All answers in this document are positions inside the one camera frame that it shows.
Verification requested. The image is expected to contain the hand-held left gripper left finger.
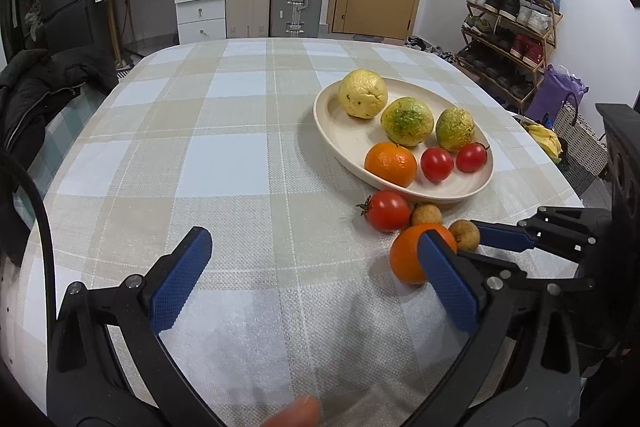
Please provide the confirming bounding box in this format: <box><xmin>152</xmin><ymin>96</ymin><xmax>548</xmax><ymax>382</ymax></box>
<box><xmin>46</xmin><ymin>226</ymin><xmax>226</xmax><ymax>427</ymax></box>

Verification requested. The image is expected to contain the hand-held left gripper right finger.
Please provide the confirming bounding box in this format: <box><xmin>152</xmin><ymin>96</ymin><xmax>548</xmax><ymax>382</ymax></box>
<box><xmin>400</xmin><ymin>229</ymin><xmax>582</xmax><ymax>427</ymax></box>

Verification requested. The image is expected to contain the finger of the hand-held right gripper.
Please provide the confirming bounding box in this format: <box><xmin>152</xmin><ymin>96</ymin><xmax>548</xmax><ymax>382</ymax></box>
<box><xmin>470</xmin><ymin>206</ymin><xmax>612</xmax><ymax>264</ymax></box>
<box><xmin>456</xmin><ymin>251</ymin><xmax>594</xmax><ymax>293</ymax></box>

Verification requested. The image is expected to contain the small brown fruit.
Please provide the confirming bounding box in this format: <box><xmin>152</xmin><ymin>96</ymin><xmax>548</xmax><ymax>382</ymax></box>
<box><xmin>448</xmin><ymin>219</ymin><xmax>481</xmax><ymax>252</ymax></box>
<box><xmin>410</xmin><ymin>203</ymin><xmax>444</xmax><ymax>228</ymax></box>

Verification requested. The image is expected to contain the orange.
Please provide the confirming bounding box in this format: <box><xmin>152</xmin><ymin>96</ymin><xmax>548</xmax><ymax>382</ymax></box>
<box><xmin>364</xmin><ymin>142</ymin><xmax>418</xmax><ymax>188</ymax></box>
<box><xmin>389</xmin><ymin>223</ymin><xmax>458</xmax><ymax>285</ymax></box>

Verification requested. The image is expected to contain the small red tomato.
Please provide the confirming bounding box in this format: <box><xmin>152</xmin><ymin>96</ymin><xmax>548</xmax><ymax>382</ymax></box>
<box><xmin>455</xmin><ymin>142</ymin><xmax>490</xmax><ymax>174</ymax></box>

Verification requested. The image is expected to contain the large red tomato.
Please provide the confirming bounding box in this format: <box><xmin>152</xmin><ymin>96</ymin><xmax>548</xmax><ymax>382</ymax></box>
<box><xmin>357</xmin><ymin>190</ymin><xmax>412</xmax><ymax>233</ymax></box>

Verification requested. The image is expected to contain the green orange guava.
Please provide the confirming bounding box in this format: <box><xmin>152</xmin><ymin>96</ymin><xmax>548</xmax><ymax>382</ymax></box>
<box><xmin>435</xmin><ymin>107</ymin><xmax>476</xmax><ymax>152</ymax></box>

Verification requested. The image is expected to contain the yellow green guava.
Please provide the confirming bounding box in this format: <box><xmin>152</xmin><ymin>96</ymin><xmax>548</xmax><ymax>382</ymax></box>
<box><xmin>380</xmin><ymin>97</ymin><xmax>435</xmax><ymax>148</ymax></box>

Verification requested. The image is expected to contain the cream round plate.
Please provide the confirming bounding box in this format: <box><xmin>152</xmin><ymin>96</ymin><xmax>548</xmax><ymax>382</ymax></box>
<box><xmin>313</xmin><ymin>77</ymin><xmax>495</xmax><ymax>206</ymax></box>

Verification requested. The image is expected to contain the yellow spotted guava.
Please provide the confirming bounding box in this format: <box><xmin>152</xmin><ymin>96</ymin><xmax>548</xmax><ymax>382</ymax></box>
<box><xmin>338</xmin><ymin>69</ymin><xmax>389</xmax><ymax>120</ymax></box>

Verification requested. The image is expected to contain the person's left hand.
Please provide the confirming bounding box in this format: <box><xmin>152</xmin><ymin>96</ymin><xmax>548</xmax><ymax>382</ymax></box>
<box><xmin>262</xmin><ymin>395</ymin><xmax>321</xmax><ymax>427</ymax></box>

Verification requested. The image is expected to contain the woven basket bag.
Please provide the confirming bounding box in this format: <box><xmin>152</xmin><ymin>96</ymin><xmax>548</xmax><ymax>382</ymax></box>
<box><xmin>552</xmin><ymin>92</ymin><xmax>609</xmax><ymax>196</ymax></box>

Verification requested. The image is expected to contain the bunch of bananas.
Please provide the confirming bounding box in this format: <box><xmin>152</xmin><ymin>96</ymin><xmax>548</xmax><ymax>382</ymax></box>
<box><xmin>519</xmin><ymin>119</ymin><xmax>564</xmax><ymax>164</ymax></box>

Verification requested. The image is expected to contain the purple bag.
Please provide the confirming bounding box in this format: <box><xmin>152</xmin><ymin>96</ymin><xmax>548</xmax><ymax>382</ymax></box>
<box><xmin>524</xmin><ymin>64</ymin><xmax>589</xmax><ymax>126</ymax></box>

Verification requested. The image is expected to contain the plaid covered chair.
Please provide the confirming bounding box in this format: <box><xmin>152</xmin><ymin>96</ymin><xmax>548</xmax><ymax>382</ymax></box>
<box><xmin>14</xmin><ymin>88</ymin><xmax>109</xmax><ymax>208</ymax></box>

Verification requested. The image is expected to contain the pile of floor shoes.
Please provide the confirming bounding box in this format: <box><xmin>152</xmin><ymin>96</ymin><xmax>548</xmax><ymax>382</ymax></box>
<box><xmin>404</xmin><ymin>35</ymin><xmax>454</xmax><ymax>58</ymax></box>

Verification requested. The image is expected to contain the black jacket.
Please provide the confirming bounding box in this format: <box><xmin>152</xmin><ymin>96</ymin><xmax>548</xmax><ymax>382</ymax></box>
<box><xmin>0</xmin><ymin>47</ymin><xmax>119</xmax><ymax>269</ymax></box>

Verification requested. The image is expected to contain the wooden shoe rack with shoes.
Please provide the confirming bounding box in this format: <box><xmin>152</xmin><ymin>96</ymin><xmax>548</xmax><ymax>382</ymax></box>
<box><xmin>462</xmin><ymin>0</ymin><xmax>562</xmax><ymax>104</ymax></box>

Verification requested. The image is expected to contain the black cable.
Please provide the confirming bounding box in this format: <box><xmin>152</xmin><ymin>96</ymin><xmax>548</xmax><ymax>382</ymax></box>
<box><xmin>0</xmin><ymin>153</ymin><xmax>56</xmax><ymax>310</ymax></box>

